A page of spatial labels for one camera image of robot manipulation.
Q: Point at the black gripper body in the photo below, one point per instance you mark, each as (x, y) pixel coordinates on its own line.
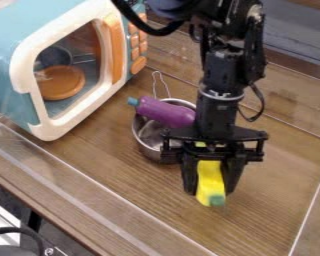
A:
(214, 138)

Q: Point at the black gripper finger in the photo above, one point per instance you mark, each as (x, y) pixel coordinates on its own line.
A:
(190, 174)
(233, 168)

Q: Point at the yellow toy banana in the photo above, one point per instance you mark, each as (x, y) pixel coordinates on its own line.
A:
(212, 188)

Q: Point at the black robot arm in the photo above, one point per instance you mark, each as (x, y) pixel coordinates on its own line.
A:
(228, 26)

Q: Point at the silver metal pot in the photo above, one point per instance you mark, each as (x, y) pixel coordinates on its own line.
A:
(147, 130)

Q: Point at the purple toy eggplant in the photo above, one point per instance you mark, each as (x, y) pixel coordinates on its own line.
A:
(173, 115)

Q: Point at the orange plate in microwave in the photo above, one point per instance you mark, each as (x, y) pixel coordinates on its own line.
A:
(61, 82)

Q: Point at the blue toy microwave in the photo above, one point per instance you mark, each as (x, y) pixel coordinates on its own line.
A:
(82, 33)

